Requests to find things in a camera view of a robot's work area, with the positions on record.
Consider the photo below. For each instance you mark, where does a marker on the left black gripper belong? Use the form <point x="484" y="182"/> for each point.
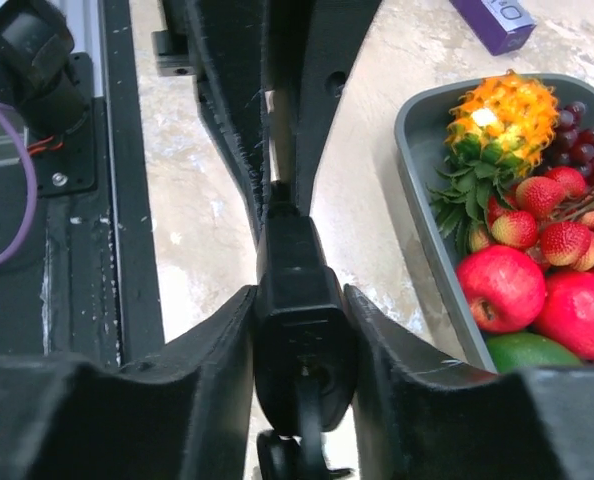
<point x="224" y="43"/>

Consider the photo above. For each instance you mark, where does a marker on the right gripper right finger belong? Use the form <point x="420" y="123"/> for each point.
<point x="421" y="414"/>

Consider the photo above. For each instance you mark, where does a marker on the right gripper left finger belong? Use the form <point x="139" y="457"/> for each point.
<point x="180" y="413"/>

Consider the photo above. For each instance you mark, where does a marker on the black-headed key bunch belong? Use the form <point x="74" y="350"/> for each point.
<point x="286" y="458"/>

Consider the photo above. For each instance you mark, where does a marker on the black padlock with keys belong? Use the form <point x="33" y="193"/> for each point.
<point x="302" y="323"/>

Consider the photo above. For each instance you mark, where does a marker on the green lime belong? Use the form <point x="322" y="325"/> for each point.
<point x="524" y="349"/>

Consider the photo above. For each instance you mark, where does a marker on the red apple front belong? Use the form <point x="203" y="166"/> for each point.
<point x="504" y="288"/>

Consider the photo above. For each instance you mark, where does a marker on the red apple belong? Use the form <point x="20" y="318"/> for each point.
<point x="567" y="316"/>
<point x="504" y="288"/>

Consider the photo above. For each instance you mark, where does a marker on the grey fruit tray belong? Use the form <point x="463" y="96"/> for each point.
<point x="422" y="131"/>

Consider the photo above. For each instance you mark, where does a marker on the red apple back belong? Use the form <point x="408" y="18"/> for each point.
<point x="567" y="316"/>

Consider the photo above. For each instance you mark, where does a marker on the purple silver toothpaste box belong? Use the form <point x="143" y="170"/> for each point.
<point x="502" y="26"/>

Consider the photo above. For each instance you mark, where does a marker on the toy pineapple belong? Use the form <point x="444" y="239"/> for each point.
<point x="496" y="136"/>

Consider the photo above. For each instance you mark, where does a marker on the aluminium frame rail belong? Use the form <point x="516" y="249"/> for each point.
<point x="86" y="23"/>

